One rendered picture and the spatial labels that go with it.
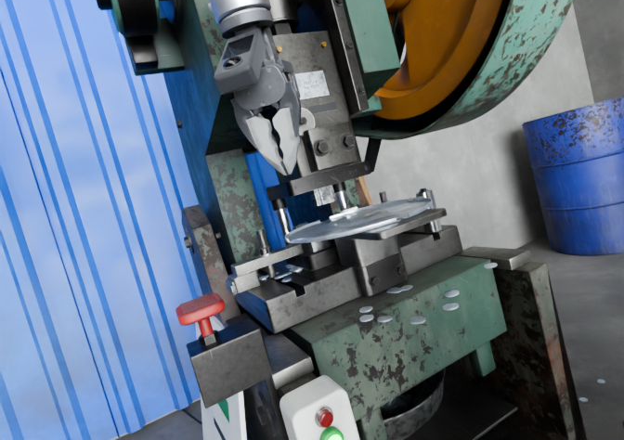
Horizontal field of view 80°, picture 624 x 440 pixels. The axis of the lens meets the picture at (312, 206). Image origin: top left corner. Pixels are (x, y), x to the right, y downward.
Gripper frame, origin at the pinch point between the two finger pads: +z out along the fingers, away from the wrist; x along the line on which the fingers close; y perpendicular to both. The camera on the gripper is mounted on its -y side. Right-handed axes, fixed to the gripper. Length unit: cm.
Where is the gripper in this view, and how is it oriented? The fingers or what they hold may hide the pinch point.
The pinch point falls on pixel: (284, 166)
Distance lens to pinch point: 52.5
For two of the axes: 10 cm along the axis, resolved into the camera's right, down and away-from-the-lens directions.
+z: 2.7, 9.3, 2.4
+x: -9.5, 2.1, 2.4
